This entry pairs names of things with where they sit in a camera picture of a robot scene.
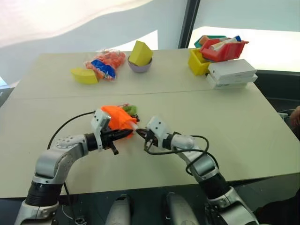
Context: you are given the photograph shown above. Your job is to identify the yellow tall foam block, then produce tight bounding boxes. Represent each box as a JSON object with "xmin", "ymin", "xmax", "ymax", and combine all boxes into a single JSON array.
[{"xmin": 129, "ymin": 40, "xmax": 154, "ymax": 66}]

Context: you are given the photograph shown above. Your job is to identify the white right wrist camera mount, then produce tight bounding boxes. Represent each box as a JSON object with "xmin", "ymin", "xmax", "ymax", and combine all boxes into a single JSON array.
[{"xmin": 146, "ymin": 115, "xmax": 171, "ymax": 149}]

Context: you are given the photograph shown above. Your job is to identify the green fabric pouch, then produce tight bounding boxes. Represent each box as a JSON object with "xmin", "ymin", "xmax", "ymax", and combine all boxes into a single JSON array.
[{"xmin": 121, "ymin": 105, "xmax": 139, "ymax": 116}]

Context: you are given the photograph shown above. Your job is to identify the red plastic bin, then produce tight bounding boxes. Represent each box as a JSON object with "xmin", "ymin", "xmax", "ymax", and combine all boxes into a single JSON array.
[{"xmin": 199, "ymin": 38, "xmax": 250, "ymax": 63}]

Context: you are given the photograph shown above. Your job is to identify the yellow plastic bin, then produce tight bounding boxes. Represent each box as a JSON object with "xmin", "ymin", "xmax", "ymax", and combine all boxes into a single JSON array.
[{"xmin": 187, "ymin": 48, "xmax": 212, "ymax": 76}]

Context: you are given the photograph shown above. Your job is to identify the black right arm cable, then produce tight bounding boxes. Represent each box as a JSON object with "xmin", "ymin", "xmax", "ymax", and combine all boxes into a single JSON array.
[{"xmin": 142, "ymin": 134, "xmax": 210, "ymax": 175}]

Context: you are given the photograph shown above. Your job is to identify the dark reddish bystander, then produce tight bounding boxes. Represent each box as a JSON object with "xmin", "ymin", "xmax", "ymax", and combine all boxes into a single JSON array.
[{"xmin": 289, "ymin": 105, "xmax": 300, "ymax": 142}]

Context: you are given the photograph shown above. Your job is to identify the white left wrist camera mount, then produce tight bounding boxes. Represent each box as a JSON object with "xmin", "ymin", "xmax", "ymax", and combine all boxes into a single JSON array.
[{"xmin": 90, "ymin": 109, "xmax": 112, "ymax": 151}]

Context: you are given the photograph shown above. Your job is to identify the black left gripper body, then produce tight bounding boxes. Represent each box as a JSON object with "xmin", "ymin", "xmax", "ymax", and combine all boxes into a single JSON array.
[{"xmin": 101, "ymin": 127, "xmax": 120, "ymax": 156}]

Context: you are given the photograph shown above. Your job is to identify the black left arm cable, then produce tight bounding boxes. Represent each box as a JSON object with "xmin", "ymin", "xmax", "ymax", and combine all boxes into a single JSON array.
[{"xmin": 47, "ymin": 111, "xmax": 96, "ymax": 150}]

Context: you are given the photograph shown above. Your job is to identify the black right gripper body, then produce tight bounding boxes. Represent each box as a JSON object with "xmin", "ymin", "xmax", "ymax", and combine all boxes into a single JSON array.
[{"xmin": 142, "ymin": 130, "xmax": 158, "ymax": 147}]

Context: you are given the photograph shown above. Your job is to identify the yellow wedge foam block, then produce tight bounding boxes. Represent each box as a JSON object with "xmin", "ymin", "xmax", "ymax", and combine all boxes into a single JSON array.
[{"xmin": 71, "ymin": 67, "xmax": 100, "ymax": 85}]

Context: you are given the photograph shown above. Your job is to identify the dark vertical post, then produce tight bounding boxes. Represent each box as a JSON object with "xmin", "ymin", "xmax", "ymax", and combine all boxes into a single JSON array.
[{"xmin": 177, "ymin": 0, "xmax": 198, "ymax": 50}]

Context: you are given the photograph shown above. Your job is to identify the bag of orange items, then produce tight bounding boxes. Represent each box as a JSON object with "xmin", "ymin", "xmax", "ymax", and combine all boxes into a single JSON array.
[{"xmin": 84, "ymin": 49, "xmax": 127, "ymax": 81}]

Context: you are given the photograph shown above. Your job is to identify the white flat box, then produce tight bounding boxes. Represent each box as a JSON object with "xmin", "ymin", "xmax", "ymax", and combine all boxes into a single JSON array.
[
  {"xmin": 208, "ymin": 59, "xmax": 258, "ymax": 82},
  {"xmin": 206, "ymin": 73, "xmax": 259, "ymax": 90}
]

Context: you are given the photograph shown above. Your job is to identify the teal plastic bin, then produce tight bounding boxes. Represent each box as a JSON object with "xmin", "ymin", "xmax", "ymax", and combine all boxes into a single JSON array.
[{"xmin": 194, "ymin": 35, "xmax": 228, "ymax": 49}]

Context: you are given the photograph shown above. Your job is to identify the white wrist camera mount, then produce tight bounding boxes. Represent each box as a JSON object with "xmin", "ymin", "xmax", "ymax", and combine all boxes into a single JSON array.
[
  {"xmin": 146, "ymin": 115, "xmax": 171, "ymax": 149},
  {"xmin": 90, "ymin": 109, "xmax": 112, "ymax": 151}
]

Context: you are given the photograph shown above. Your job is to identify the white packets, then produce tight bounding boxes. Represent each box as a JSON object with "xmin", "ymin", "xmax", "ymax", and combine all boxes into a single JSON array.
[{"xmin": 210, "ymin": 38, "xmax": 237, "ymax": 51}]

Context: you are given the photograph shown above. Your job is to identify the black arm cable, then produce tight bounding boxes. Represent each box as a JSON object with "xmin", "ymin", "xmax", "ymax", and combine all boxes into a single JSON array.
[
  {"xmin": 142, "ymin": 134, "xmax": 210, "ymax": 175},
  {"xmin": 47, "ymin": 111, "xmax": 96, "ymax": 150}
]

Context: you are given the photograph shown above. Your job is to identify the purple bowl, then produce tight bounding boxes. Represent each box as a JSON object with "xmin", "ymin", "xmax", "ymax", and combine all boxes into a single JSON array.
[{"xmin": 127, "ymin": 55, "xmax": 154, "ymax": 74}]

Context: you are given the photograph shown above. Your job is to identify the grey rounded robot leg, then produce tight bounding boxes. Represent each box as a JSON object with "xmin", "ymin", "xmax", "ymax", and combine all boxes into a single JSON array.
[
  {"xmin": 110, "ymin": 194, "xmax": 132, "ymax": 225},
  {"xmin": 165, "ymin": 192, "xmax": 200, "ymax": 225}
]

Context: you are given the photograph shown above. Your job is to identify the orange fabric pouch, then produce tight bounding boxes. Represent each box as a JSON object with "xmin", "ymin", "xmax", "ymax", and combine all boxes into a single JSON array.
[{"xmin": 101, "ymin": 105, "xmax": 138, "ymax": 139}]

